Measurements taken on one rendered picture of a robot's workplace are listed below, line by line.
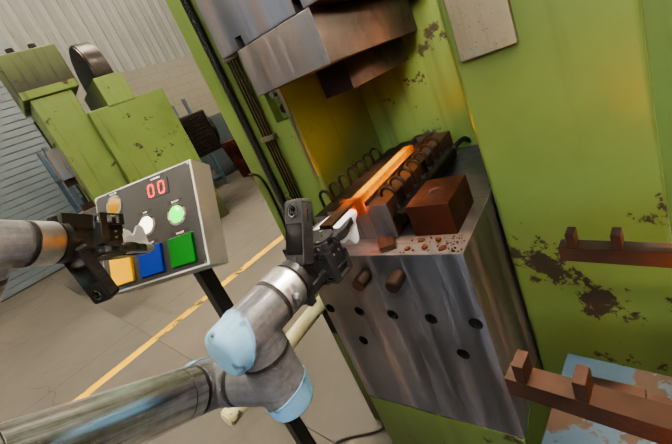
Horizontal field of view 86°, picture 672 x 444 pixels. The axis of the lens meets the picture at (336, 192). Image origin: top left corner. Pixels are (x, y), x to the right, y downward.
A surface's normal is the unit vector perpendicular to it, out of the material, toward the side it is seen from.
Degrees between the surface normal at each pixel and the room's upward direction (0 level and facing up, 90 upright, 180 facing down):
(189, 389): 74
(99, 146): 90
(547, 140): 90
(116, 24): 90
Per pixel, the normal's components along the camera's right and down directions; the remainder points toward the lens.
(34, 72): 0.63, -0.02
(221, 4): -0.52, 0.46
